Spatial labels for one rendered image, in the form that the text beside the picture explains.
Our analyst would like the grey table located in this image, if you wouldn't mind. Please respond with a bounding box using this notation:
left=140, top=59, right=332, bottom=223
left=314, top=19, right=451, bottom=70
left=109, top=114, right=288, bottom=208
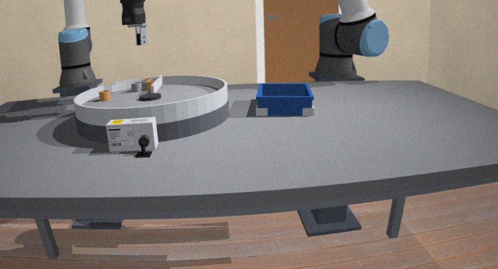
left=0, top=79, right=498, bottom=260

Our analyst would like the blue crate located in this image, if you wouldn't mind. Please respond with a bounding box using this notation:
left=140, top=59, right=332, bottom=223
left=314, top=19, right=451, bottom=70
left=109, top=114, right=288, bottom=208
left=255, top=82, right=315, bottom=117

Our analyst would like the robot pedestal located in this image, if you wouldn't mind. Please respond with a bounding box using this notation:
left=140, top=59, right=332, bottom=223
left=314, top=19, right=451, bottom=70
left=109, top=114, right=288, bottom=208
left=297, top=72, right=365, bottom=237
left=52, top=79, right=123, bottom=230

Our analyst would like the grey turntable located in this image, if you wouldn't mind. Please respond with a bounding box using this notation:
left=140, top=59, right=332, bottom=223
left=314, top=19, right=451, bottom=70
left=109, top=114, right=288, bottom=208
left=73, top=75, right=229, bottom=143

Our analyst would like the brown door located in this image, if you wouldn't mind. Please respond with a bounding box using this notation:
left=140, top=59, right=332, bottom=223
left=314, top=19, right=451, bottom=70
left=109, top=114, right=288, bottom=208
left=264, top=0, right=340, bottom=84

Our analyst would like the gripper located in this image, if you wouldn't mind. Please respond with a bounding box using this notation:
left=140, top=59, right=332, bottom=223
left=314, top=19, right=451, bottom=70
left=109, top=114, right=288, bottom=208
left=119, top=0, right=148, bottom=46

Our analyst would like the white control box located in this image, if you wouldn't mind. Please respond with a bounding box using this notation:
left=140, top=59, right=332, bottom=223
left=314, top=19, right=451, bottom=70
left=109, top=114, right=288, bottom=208
left=106, top=117, right=159, bottom=159

